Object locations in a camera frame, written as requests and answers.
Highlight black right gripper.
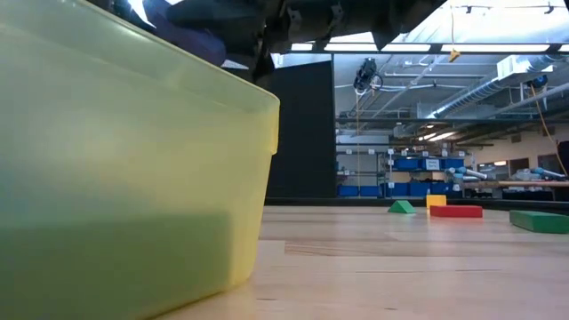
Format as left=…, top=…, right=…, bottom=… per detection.
left=166, top=0, right=383, bottom=85

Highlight blue block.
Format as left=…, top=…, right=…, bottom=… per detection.
left=144, top=0, right=228, bottom=68

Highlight long green block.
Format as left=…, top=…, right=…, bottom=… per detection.
left=509, top=210, right=569, bottom=235

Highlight black partition panel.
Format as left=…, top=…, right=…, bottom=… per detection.
left=265, top=60, right=338, bottom=200

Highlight yellow translucent plastic bin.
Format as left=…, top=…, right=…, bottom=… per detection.
left=0, top=0, right=281, bottom=320

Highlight green triangular wedge block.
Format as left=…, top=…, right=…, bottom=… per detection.
left=387, top=199, right=418, bottom=215

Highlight red flat block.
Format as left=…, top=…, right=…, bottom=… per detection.
left=429, top=204, right=484, bottom=219

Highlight wooden background table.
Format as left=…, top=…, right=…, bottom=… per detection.
left=461, top=180, right=569, bottom=188

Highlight hanging black camera device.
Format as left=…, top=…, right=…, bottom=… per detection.
left=353, top=57, right=384, bottom=95

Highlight silver ventilation duct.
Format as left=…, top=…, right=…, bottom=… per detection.
left=429, top=53, right=569, bottom=119

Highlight yellow hanging cable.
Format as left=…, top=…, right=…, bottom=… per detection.
left=528, top=84, right=569, bottom=177

